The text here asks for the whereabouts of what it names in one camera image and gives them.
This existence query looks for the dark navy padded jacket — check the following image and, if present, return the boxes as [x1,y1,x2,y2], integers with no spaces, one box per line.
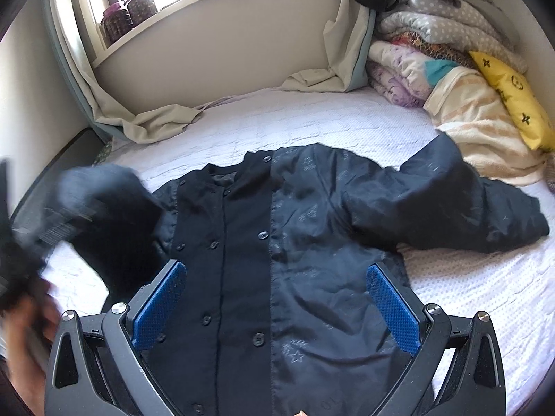
[48,134,549,415]

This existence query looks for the person's left hand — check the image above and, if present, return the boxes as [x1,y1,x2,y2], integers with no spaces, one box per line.
[3,279,60,415]

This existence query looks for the white quilted bed cover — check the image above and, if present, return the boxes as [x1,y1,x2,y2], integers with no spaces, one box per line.
[39,85,555,416]

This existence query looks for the cream peach striped blanket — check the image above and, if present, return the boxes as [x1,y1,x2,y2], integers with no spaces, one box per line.
[424,66,547,186]

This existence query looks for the purple floral folded quilt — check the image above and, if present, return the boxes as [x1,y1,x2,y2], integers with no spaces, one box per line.
[366,41,458,108]

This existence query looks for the yellow pillow with black crosses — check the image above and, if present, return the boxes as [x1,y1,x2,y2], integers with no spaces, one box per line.
[469,51,554,152]

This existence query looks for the dark jar right on sill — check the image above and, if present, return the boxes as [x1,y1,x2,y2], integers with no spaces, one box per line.
[125,0,158,26]

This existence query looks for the leopard print folded fabric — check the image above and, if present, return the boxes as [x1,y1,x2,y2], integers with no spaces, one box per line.
[390,31,476,69]

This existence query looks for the grey polka dot blanket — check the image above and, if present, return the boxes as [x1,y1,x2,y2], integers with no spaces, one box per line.
[375,0,528,73]

